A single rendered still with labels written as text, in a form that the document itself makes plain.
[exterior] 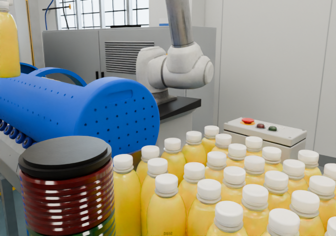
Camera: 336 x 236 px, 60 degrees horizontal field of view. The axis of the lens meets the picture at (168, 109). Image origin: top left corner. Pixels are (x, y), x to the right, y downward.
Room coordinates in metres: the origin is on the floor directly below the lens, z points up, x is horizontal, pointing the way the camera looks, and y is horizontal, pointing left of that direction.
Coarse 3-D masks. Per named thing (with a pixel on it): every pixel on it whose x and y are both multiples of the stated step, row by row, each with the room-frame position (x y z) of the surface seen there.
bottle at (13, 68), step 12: (0, 12) 0.83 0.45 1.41; (0, 24) 0.81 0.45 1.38; (12, 24) 0.83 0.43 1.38; (0, 36) 0.81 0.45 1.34; (12, 36) 0.83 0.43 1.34; (0, 48) 0.81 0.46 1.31; (12, 48) 0.83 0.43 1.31; (0, 60) 0.81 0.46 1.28; (12, 60) 0.83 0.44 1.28; (0, 72) 0.81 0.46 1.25; (12, 72) 0.82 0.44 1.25
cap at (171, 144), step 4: (164, 140) 0.65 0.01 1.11; (168, 140) 0.65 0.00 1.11; (172, 140) 0.65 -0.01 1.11; (176, 140) 0.65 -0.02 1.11; (164, 144) 0.64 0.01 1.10; (168, 144) 0.63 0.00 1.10; (172, 144) 0.63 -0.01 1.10; (176, 144) 0.63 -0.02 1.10; (180, 144) 0.65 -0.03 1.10; (168, 148) 0.63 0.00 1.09; (172, 148) 0.63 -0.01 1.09; (176, 148) 0.63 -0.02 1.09
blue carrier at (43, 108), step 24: (24, 72) 1.41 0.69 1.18; (48, 72) 1.03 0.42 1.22; (72, 72) 1.10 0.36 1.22; (0, 96) 1.09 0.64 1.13; (24, 96) 0.93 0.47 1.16; (48, 96) 0.82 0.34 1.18; (72, 96) 0.75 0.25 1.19; (96, 96) 0.71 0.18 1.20; (120, 96) 0.76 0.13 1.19; (144, 96) 0.82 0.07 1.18; (24, 120) 0.90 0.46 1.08; (48, 120) 0.77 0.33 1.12; (72, 120) 0.68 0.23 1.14; (96, 120) 0.71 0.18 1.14; (120, 120) 0.76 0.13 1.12; (144, 120) 0.82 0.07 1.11; (120, 144) 0.75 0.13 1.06; (144, 144) 0.81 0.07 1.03
